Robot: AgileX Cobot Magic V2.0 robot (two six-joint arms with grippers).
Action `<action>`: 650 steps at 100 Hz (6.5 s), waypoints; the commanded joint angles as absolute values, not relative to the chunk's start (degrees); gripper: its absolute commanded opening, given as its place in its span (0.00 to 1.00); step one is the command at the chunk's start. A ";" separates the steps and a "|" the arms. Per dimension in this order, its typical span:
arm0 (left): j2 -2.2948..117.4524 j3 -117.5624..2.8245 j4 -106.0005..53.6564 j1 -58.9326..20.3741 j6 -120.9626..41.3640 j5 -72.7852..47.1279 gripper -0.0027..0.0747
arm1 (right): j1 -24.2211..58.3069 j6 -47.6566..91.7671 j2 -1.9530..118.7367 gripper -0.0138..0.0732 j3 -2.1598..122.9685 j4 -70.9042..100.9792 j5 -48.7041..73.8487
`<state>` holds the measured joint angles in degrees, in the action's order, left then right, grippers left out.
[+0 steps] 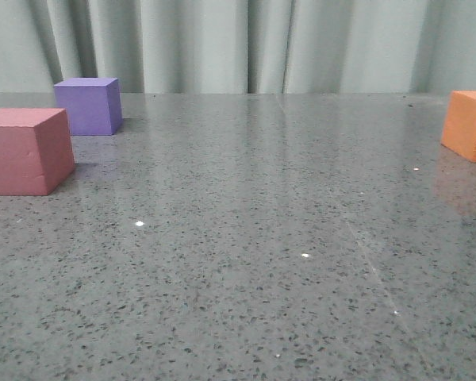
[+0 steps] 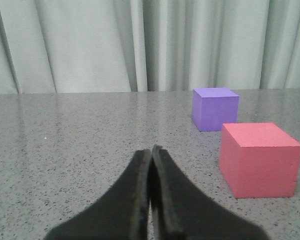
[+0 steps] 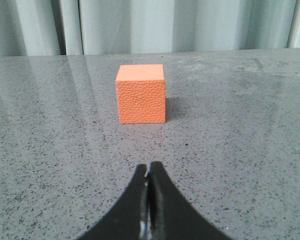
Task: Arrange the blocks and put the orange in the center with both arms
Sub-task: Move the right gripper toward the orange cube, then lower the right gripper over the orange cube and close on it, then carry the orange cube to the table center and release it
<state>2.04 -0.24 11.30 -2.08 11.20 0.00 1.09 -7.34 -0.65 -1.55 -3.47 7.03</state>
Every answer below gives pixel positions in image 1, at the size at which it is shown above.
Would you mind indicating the orange foam block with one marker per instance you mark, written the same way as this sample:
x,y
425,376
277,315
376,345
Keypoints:
x,y
459,128

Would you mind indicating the purple foam block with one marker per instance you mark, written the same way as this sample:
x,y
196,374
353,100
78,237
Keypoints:
x,y
93,105

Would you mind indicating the pale green curtain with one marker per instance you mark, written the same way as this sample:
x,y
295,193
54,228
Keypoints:
x,y
241,46

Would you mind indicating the red foam block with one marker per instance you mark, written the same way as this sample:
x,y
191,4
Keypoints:
x,y
35,150

